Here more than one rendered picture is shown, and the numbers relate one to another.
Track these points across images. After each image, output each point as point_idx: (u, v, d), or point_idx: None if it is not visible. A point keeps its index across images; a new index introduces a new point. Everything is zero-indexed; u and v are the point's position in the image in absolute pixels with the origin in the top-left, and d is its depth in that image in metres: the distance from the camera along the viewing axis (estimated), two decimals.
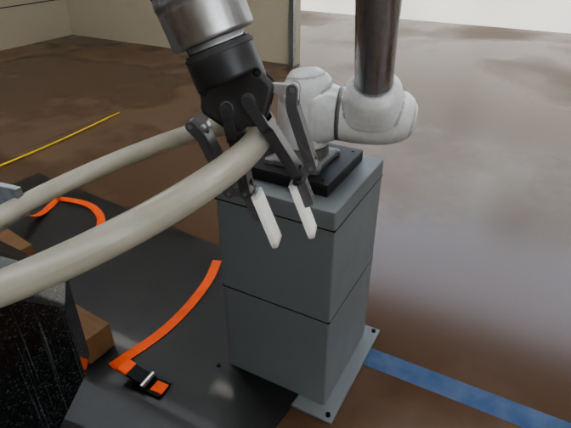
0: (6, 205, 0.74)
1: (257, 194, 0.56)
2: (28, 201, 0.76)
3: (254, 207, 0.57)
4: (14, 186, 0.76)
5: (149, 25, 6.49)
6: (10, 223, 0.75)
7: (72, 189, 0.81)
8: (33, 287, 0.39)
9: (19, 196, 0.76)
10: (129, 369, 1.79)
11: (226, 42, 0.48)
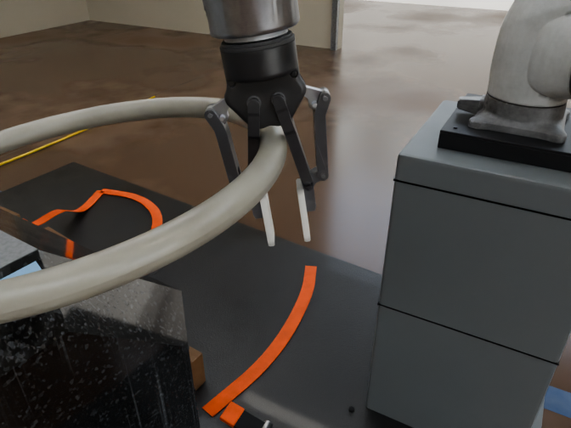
0: None
1: None
2: None
3: (258, 205, 0.56)
4: None
5: (173, 8, 6.00)
6: None
7: (14, 149, 0.70)
8: (72, 299, 0.34)
9: None
10: (237, 419, 1.31)
11: (275, 39, 0.45)
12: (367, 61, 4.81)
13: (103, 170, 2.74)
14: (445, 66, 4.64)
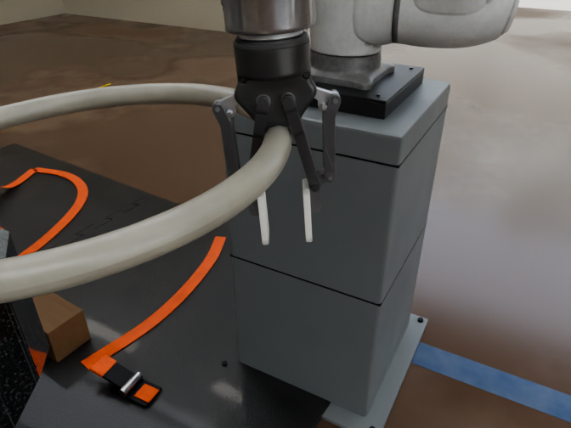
0: None
1: None
2: None
3: (255, 202, 0.56)
4: None
5: (144, 0, 6.06)
6: None
7: (13, 126, 0.69)
8: (65, 284, 0.33)
9: None
10: (107, 369, 1.36)
11: (291, 40, 0.45)
12: None
13: (42, 150, 2.79)
14: (404, 56, 4.69)
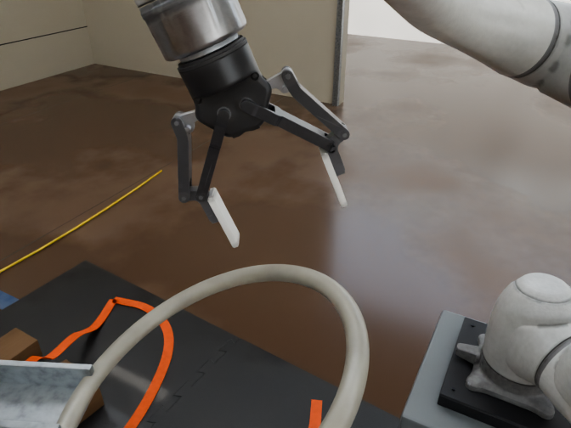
0: (85, 387, 0.78)
1: (213, 196, 0.55)
2: (100, 375, 0.81)
3: (211, 209, 0.56)
4: (85, 365, 0.80)
5: None
6: (89, 402, 0.79)
7: (130, 349, 0.86)
8: None
9: (93, 374, 0.80)
10: None
11: (226, 47, 0.46)
12: (369, 121, 4.91)
13: (114, 270, 2.84)
14: (444, 128, 4.74)
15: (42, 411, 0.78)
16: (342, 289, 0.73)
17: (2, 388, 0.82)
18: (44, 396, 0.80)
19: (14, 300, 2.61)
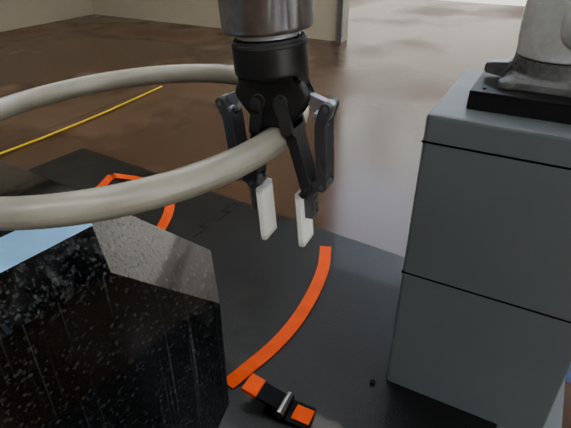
0: None
1: (262, 188, 0.56)
2: (4, 109, 0.71)
3: (257, 197, 0.57)
4: None
5: (178, 1, 6.00)
6: None
7: (47, 104, 0.77)
8: (162, 202, 0.43)
9: None
10: (259, 390, 1.30)
11: (273, 43, 0.45)
12: (373, 53, 4.80)
13: (113, 155, 2.73)
14: (451, 58, 4.64)
15: None
16: None
17: None
18: None
19: None
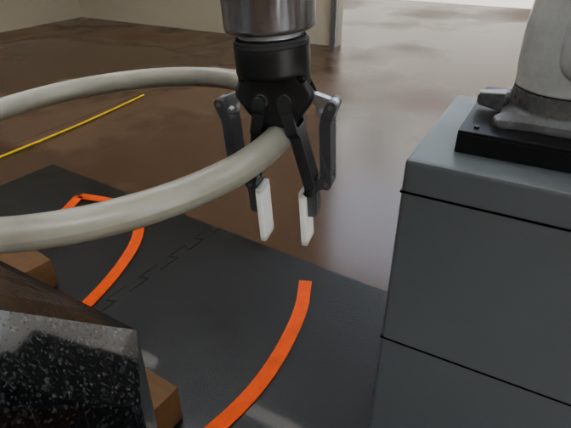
0: None
1: (262, 188, 0.56)
2: None
3: (256, 198, 0.57)
4: None
5: (167, 3, 5.81)
6: None
7: (11, 116, 0.72)
8: (178, 211, 0.42)
9: None
10: None
11: (279, 43, 0.45)
12: (367, 59, 4.62)
13: (83, 173, 2.55)
14: (449, 64, 4.45)
15: None
16: None
17: None
18: None
19: None
